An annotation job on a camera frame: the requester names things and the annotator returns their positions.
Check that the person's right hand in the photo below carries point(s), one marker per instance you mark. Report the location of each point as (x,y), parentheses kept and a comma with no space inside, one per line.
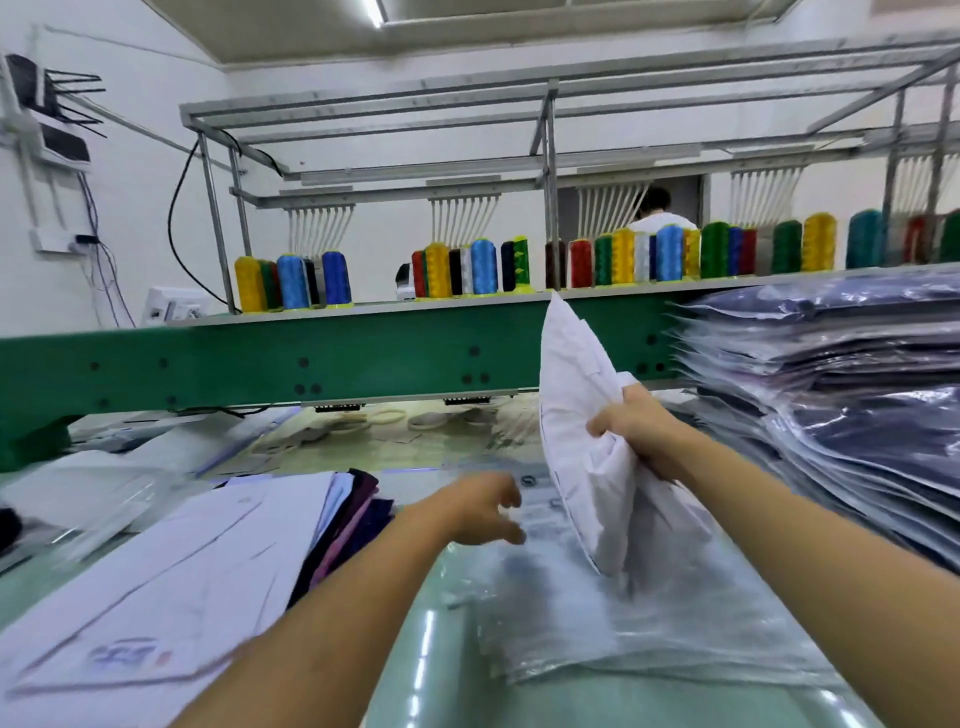
(645,428)

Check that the person's left hand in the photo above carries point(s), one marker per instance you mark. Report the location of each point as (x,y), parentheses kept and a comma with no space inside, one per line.
(480,510)

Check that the white shirt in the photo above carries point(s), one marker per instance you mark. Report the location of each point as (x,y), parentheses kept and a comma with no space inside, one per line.
(585,450)

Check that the stack of bagged garments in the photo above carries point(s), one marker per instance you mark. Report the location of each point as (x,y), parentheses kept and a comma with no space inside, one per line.
(840,360)

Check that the stack of plastic bags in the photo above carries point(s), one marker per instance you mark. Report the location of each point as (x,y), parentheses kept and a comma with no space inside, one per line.
(705,630)

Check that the person's right forearm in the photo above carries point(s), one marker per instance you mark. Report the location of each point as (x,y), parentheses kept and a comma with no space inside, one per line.
(840,578)

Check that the person's left forearm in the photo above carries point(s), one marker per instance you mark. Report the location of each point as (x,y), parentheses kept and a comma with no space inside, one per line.
(323,638)

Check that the row of coloured thread spools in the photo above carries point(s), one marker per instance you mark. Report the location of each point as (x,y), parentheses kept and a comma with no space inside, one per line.
(705,252)

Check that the green machine beam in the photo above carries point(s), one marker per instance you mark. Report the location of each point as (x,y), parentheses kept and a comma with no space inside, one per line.
(300,360)

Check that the grey metal thread rack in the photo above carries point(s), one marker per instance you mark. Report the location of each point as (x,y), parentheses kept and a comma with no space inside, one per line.
(551,150)

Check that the white box device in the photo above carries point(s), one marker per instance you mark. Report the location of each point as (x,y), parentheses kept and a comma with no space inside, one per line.
(173,305)

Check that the crumpled clear plastic film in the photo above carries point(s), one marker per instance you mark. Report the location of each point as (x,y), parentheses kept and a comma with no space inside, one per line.
(90,503)

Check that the ceiling light tube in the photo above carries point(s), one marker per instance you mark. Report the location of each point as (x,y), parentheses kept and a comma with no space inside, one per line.
(372,12)

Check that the white wall socket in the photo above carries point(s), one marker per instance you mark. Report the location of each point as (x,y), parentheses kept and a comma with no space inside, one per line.
(63,242)

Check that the wall router with antennas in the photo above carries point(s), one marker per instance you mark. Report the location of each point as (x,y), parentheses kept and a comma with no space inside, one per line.
(53,135)

